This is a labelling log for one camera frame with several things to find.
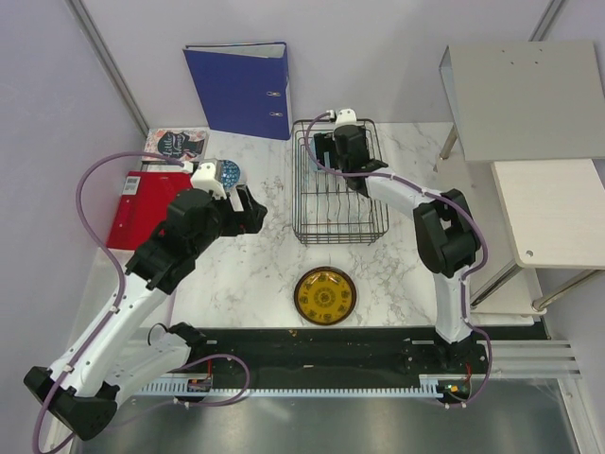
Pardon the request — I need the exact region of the blue ring binder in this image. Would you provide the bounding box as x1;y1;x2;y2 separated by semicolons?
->
183;42;291;141

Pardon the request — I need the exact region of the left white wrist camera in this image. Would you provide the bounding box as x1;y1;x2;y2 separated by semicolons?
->
185;159;243;209

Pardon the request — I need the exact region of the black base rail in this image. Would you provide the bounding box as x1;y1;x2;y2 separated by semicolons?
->
185;323;547;388

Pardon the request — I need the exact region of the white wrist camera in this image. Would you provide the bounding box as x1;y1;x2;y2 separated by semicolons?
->
185;159;243;209
325;108;357;129

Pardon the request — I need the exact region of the red folder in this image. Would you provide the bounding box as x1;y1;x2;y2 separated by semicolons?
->
106;171;192;251

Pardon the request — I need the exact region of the black wire dish rack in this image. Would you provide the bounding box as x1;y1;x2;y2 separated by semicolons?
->
291;119;389;245

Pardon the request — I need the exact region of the light blue cup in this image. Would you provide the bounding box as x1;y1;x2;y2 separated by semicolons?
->
309;138;325;172

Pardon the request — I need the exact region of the grey metal shelf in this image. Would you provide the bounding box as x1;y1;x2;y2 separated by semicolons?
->
440;40;604;162

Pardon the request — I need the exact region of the blue patterned bowl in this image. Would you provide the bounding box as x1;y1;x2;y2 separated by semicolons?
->
218;160;247;191

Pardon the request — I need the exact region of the white cable duct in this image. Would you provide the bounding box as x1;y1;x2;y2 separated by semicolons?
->
134;374;443;398

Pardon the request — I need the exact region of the yellow plate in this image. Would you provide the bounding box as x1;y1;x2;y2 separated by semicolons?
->
293;266;357;326

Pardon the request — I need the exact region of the beige wooden board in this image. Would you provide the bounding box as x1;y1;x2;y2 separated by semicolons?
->
492;159;604;270

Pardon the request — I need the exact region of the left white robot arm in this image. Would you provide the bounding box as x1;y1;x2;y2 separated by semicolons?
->
24;184;268;441

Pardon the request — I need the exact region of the little women book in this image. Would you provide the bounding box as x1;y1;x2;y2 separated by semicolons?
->
142;128;209;163

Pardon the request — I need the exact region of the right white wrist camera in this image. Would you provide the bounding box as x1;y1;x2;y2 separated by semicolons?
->
325;108;357;129

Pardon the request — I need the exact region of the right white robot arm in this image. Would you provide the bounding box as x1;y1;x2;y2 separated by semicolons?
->
303;124;488;373

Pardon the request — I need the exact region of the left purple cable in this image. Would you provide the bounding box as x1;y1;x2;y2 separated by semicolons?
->
30;151;195;453

